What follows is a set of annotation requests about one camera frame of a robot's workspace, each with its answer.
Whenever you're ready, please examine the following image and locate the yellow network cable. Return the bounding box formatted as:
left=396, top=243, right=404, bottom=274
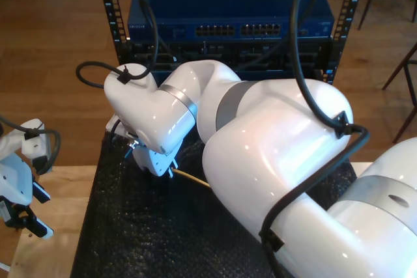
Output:
left=171, top=169, right=212, bottom=188

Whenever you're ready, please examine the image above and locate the black bubble-wrap mat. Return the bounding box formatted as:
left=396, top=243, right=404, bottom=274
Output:
left=70, top=124, right=358, bottom=278

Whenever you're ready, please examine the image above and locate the black rack server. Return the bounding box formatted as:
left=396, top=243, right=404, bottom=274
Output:
left=119, top=39, right=333, bottom=74

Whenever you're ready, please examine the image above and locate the dark metal-legged chair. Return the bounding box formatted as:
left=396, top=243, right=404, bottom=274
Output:
left=382, top=42, right=417, bottom=144

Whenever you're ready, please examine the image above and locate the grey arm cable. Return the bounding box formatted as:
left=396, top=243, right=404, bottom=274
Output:
left=0, top=113, right=62, bottom=175

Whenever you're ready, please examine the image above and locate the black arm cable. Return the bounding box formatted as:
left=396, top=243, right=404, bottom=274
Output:
left=75, top=0, right=371, bottom=278

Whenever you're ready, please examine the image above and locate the blue network switch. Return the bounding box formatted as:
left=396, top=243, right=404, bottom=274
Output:
left=126, top=0, right=336, bottom=42

